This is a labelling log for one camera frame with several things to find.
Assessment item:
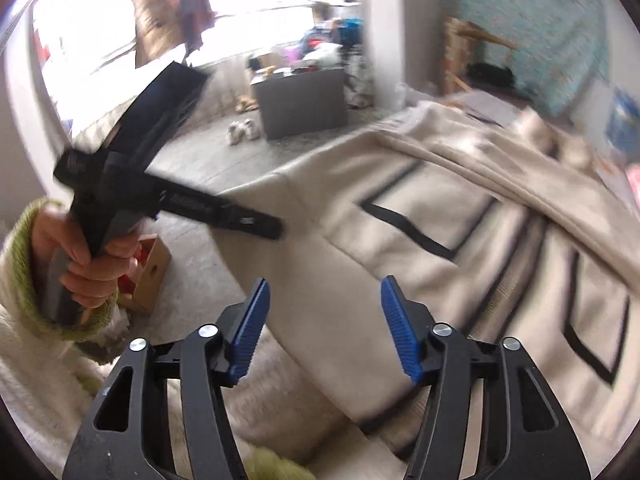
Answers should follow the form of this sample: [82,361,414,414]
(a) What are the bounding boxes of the blue water bottle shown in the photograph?
[605,88,639,160]

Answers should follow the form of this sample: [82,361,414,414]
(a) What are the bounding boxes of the dark grey cabinet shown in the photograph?
[250,68,348,141]

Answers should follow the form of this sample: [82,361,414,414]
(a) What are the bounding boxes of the black clothes on chair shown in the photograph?
[466,63,515,88]

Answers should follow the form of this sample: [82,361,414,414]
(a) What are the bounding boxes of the cardboard box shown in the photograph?
[118,234,171,315]

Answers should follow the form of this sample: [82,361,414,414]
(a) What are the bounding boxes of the wooden chair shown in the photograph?
[442,16,518,94]

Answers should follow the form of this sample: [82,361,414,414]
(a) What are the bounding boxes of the beige shoe pair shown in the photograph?
[227,118,260,145]

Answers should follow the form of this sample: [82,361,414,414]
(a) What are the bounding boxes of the bicycle with blue bag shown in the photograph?
[298,18,363,70]

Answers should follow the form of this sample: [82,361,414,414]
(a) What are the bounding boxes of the cream jacket with black trim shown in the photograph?
[213,103,639,479]

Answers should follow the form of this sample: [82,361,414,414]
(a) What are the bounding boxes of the teal floral wall cloth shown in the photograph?
[442,0,608,117]

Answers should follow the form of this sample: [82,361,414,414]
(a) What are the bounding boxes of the white fluffy sleeve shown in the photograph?
[1,197,346,479]

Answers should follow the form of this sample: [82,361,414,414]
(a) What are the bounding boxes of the person's left hand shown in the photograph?
[30,204,140,310]

